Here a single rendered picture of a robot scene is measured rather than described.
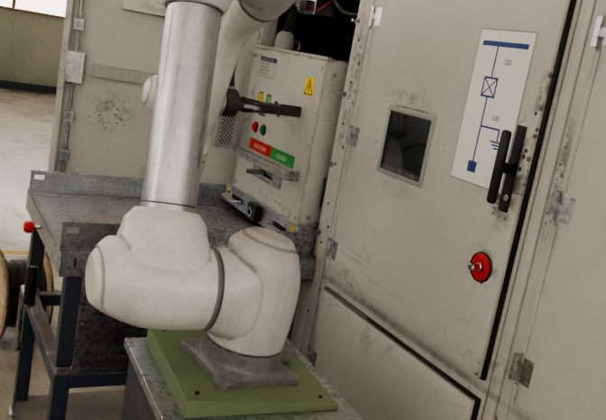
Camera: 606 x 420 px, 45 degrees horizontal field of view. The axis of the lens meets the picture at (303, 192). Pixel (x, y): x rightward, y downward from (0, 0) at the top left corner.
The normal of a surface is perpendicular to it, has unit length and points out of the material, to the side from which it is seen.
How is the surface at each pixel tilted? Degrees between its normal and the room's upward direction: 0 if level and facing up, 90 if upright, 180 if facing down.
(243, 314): 97
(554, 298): 90
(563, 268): 90
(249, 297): 86
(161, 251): 70
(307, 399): 5
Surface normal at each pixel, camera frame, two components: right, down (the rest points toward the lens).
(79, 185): 0.45, 0.25
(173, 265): 0.47, -0.07
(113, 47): 0.19, 0.22
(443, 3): -0.87, -0.07
